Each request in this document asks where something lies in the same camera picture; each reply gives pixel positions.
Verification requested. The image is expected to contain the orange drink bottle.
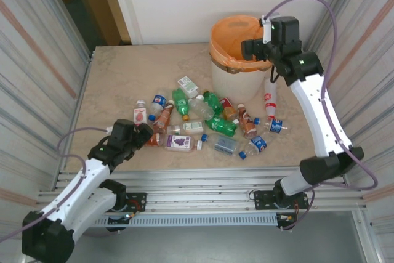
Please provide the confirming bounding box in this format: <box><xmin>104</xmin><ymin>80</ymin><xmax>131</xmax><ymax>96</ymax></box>
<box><xmin>144</xmin><ymin>132</ymin><xmax>166</xmax><ymax>147</ymax></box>

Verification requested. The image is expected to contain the small bottle pink label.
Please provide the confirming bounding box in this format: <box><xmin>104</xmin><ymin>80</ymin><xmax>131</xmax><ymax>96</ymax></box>
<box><xmin>132</xmin><ymin>99</ymin><xmax>148</xmax><ymax>127</ymax></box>

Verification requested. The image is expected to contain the brown tea bottle white cap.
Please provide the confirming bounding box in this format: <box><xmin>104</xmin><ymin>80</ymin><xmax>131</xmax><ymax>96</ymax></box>
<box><xmin>152</xmin><ymin>99</ymin><xmax>175</xmax><ymax>134</ymax></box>

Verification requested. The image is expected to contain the Pepsi bottle blue cap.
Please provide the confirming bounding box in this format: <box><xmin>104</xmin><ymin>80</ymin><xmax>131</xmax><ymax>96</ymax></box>
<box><xmin>147</xmin><ymin>91</ymin><xmax>168</xmax><ymax>122</ymax></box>
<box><xmin>252</xmin><ymin>117</ymin><xmax>290</xmax><ymax>136</ymax></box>
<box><xmin>238</xmin><ymin>135</ymin><xmax>268</xmax><ymax>160</ymax></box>

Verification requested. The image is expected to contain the clear bottle purple grape label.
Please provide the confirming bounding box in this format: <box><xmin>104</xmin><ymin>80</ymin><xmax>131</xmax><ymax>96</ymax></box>
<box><xmin>163</xmin><ymin>134</ymin><xmax>203</xmax><ymax>153</ymax></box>

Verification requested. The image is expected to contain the green plastic bottle orange cap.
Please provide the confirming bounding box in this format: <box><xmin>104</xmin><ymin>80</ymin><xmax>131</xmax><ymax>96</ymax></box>
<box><xmin>171</xmin><ymin>87</ymin><xmax>190</xmax><ymax>122</ymax></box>

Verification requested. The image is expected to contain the clear bottle green white label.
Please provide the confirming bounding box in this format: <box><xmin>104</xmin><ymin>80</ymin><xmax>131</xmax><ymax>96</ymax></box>
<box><xmin>166</xmin><ymin>120</ymin><xmax>206</xmax><ymax>137</ymax></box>
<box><xmin>177</xmin><ymin>76</ymin><xmax>200</xmax><ymax>99</ymax></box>

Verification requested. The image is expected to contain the white bottle red label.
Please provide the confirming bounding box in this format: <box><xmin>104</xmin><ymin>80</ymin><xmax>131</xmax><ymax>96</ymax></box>
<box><xmin>263</xmin><ymin>76</ymin><xmax>278</xmax><ymax>121</ymax></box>

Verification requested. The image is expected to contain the green plastic bottle yellow cap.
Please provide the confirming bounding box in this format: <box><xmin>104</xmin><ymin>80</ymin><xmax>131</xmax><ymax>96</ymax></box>
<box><xmin>204</xmin><ymin>115</ymin><xmax>240</xmax><ymax>139</ymax></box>
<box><xmin>202</xmin><ymin>89</ymin><xmax>224</xmax><ymax>116</ymax></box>

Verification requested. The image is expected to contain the clear plastic bottle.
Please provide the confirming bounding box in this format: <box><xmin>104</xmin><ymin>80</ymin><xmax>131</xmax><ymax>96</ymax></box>
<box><xmin>188</xmin><ymin>94</ymin><xmax>215</xmax><ymax>121</ymax></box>

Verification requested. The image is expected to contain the brown tea bottle orange label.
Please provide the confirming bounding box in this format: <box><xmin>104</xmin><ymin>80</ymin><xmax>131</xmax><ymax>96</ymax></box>
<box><xmin>236</xmin><ymin>103</ymin><xmax>259</xmax><ymax>140</ymax></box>

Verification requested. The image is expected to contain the clear bottle blue label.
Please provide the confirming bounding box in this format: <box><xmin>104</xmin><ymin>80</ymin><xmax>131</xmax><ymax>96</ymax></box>
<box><xmin>201</xmin><ymin>133</ymin><xmax>243</xmax><ymax>156</ymax></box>

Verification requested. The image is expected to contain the orange plastic bin liner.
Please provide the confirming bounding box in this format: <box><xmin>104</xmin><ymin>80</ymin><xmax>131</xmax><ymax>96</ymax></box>
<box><xmin>210</xmin><ymin>15</ymin><xmax>273</xmax><ymax>75</ymax></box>

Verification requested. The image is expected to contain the white plastic bin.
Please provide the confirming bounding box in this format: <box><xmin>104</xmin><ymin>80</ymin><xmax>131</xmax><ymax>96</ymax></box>
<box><xmin>210</xmin><ymin>56</ymin><xmax>273</xmax><ymax>105</ymax></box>

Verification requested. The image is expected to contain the amber bottle red label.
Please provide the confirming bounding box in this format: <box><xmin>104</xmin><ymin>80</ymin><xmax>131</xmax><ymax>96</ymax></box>
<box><xmin>219</xmin><ymin>96</ymin><xmax>239</xmax><ymax>121</ymax></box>

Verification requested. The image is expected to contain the aluminium rail base frame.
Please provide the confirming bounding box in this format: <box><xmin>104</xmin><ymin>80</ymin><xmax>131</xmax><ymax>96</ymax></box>
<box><xmin>36</xmin><ymin>167</ymin><xmax>369</xmax><ymax>213</ymax></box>

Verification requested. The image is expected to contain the grey slotted cable duct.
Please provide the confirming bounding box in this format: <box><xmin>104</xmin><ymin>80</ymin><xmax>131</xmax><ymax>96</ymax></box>
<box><xmin>92</xmin><ymin>213</ymin><xmax>279</xmax><ymax>229</ymax></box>

